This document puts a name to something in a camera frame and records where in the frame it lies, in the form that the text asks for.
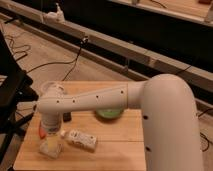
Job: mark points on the white object on rail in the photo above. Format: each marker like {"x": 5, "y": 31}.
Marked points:
{"x": 57, "y": 16}

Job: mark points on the green bowl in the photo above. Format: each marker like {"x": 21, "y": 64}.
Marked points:
{"x": 109, "y": 113}

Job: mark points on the black chair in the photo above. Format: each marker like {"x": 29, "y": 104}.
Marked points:
{"x": 14, "y": 89}

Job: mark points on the wooden table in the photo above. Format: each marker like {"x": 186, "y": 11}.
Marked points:
{"x": 120, "y": 146}

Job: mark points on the white sponge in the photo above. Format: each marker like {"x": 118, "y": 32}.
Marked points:
{"x": 50, "y": 152}

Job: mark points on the orange carrot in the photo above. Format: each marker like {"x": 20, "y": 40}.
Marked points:
{"x": 41, "y": 131}

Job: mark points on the white plastic bottle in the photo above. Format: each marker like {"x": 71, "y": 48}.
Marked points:
{"x": 79, "y": 139}

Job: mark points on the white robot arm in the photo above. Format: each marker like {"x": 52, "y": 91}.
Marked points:
{"x": 168, "y": 115}

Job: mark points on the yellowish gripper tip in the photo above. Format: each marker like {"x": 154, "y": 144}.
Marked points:
{"x": 52, "y": 141}

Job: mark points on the black rectangular block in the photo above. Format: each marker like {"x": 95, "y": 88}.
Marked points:
{"x": 67, "y": 117}

